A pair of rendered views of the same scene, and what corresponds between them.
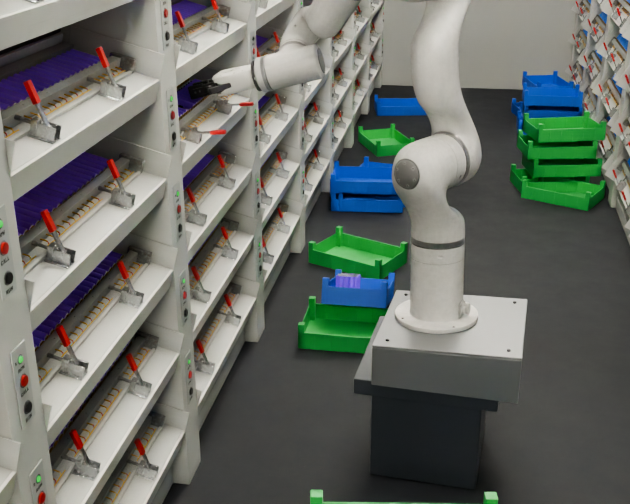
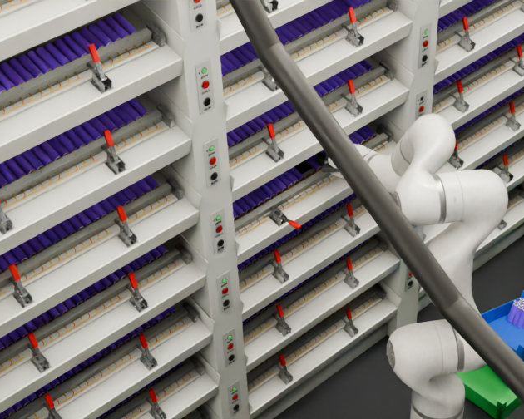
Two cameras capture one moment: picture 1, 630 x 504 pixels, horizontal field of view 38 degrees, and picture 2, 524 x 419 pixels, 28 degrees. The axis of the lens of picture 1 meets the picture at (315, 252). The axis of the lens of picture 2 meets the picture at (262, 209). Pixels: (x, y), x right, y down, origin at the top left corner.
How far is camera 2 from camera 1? 1.58 m
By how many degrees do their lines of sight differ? 38
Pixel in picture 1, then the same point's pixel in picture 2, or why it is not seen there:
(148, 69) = (192, 200)
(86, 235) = (81, 337)
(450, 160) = (432, 360)
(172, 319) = (214, 362)
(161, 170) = (202, 268)
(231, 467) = not seen: outside the picture
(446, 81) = not seen: hidden behind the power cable
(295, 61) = (388, 178)
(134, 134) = (187, 234)
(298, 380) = (391, 404)
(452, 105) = not seen: hidden behind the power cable
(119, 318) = (127, 377)
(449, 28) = (455, 252)
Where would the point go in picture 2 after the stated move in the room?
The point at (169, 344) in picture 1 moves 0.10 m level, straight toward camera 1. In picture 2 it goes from (212, 376) to (192, 402)
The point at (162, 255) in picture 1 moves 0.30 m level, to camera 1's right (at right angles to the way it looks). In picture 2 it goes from (205, 320) to (301, 374)
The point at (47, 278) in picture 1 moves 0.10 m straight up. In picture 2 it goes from (19, 380) to (10, 348)
